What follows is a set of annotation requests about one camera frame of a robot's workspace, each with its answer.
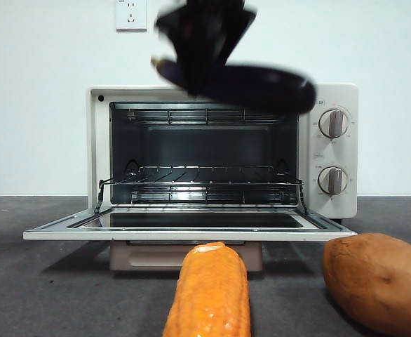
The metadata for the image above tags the purple eggplant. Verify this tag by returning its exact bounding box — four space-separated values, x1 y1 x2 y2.
151 57 318 114

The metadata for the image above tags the oven door with beige handle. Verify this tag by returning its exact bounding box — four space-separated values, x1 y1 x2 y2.
22 206 358 272

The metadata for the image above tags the white Toshiba toaster oven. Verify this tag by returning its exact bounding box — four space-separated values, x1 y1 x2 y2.
87 83 359 225

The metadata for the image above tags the temperature knob with beige grip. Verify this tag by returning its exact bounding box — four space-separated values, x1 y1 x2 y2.
318 109 350 138

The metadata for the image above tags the timer knob with beige grip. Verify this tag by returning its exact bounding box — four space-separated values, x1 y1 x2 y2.
317 166 349 195

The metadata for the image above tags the orange corn cob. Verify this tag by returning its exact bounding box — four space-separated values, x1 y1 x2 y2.
161 242 251 337

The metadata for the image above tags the brown sweet potato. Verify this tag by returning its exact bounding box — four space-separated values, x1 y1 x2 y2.
323 233 411 337

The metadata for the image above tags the white wall socket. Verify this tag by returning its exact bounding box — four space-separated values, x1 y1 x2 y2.
116 0 148 33

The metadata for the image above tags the metal wire oven rack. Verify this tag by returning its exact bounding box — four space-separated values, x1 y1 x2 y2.
98 166 303 187

